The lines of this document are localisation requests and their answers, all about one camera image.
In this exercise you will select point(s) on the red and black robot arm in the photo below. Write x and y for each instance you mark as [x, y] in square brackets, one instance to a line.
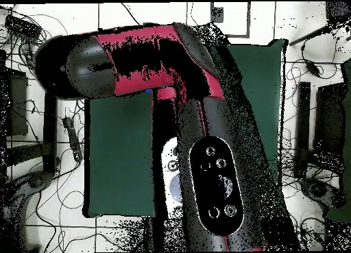
[142, 80]

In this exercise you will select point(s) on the dark green table cloth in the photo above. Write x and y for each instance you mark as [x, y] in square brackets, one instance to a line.
[347, 126]
[120, 154]

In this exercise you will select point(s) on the black power strip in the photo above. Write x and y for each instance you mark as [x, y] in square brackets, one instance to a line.
[73, 140]

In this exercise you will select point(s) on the black stand bar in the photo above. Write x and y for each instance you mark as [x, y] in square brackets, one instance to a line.
[303, 121]
[50, 132]

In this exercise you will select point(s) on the grey stand foot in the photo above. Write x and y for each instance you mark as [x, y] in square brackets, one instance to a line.
[318, 190]
[38, 180]

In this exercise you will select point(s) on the black box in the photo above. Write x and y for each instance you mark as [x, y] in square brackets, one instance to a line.
[16, 105]
[329, 118]

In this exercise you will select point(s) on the black rod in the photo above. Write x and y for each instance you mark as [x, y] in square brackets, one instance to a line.
[310, 35]

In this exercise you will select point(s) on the black power brick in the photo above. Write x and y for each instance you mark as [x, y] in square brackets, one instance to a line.
[22, 26]

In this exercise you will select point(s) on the grey floor frame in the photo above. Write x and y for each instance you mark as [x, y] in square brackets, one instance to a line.
[248, 20]

